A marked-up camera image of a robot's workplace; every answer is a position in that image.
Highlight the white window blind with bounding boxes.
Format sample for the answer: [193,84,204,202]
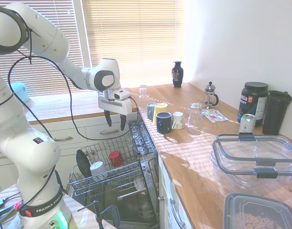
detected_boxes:
[0,0,86,98]

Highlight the black plate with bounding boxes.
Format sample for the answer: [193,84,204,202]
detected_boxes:
[75,149,91,178]

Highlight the white drink can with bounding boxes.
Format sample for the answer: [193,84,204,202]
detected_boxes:
[239,113,256,135]

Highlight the grey blue mug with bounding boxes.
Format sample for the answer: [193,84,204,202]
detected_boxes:
[146,102,158,120]

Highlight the wire dish rack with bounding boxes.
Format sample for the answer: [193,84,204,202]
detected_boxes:
[67,133,148,201]

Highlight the white printed mug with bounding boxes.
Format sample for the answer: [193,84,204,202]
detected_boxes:
[171,111,185,131]

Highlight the beige window blind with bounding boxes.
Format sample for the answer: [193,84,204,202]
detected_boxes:
[81,0,186,88]

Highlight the glass French press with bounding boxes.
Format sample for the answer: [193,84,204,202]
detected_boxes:
[204,81,219,110]

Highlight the red mug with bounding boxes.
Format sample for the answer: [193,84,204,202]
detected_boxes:
[109,150,124,167]

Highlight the grey container with cereal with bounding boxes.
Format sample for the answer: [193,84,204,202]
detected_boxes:
[223,192,292,229]

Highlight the black shaker bottle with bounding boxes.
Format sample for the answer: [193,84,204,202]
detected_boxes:
[262,90,292,136]

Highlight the navy mug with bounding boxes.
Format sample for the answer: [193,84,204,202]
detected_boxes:
[156,111,172,134]

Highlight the black clamp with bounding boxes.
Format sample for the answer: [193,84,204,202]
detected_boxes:
[77,199,121,229]

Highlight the clear lidded food container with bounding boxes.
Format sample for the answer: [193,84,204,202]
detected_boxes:
[209,134,292,189]

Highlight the stainless dishwasher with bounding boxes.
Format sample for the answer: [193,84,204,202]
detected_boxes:
[71,152,161,229]

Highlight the teal box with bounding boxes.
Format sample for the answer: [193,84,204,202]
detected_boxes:
[11,82,30,104]

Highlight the metal drawer handle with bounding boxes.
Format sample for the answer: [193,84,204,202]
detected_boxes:
[100,128,120,135]
[51,135,74,141]

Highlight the large clear glass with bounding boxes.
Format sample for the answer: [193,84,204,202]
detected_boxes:
[188,102,203,127]

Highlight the metal cabinet handle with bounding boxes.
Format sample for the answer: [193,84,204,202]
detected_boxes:
[169,198,186,229]

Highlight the small clear glass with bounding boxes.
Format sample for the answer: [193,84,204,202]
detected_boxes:
[139,84,149,100]

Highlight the dark blue vase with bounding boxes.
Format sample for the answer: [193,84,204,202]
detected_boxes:
[171,61,184,88]

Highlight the white bowl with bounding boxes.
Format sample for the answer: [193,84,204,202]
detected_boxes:
[133,176,146,191]

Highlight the black protein powder tub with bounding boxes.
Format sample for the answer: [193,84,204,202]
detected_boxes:
[237,82,269,127]

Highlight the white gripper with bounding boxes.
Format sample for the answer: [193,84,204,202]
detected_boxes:
[98,90,133,131]

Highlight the paper packets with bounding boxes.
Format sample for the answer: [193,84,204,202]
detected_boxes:
[202,109,229,123]

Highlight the wire cutlery tray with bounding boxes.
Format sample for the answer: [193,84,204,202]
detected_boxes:
[128,120,158,159]

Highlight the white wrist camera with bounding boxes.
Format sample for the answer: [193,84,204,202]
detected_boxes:
[114,89,132,100]

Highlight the yellow mug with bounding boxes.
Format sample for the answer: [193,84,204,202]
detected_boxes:
[152,103,170,126]

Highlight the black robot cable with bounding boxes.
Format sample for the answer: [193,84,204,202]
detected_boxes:
[0,4,140,215]

